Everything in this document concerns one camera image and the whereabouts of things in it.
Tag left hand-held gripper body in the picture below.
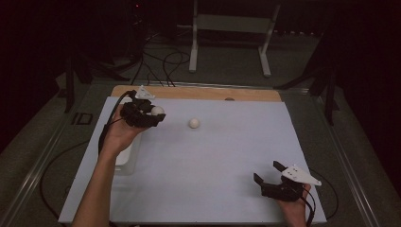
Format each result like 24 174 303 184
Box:
119 85 156 129

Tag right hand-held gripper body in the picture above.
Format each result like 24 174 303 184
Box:
260 164 323 202

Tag white rectangular plastic bin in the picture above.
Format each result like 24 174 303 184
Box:
107 96 145 176

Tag person's right hand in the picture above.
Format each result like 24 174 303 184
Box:
277 183 313 219

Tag person's left hand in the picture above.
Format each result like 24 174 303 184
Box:
99 104 149 159

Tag white table sheet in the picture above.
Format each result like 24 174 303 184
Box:
58 96 327 225

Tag black stand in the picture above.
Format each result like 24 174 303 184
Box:
63 53 131 114
273 31 340 127

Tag white metal stand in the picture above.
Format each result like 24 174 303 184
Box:
188 0 282 79

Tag right hand-held gripper cable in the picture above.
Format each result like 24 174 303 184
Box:
301 188 317 227

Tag hand-held gripper cable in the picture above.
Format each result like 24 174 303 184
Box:
301 188 317 227
97 89 138 156

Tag left hand-held gripper cable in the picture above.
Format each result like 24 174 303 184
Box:
97 89 138 156

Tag black floor cables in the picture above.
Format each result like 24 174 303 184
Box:
130 31 192 88

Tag black floor cable loop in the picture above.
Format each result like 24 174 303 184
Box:
309 169 340 220
39 140 91 221

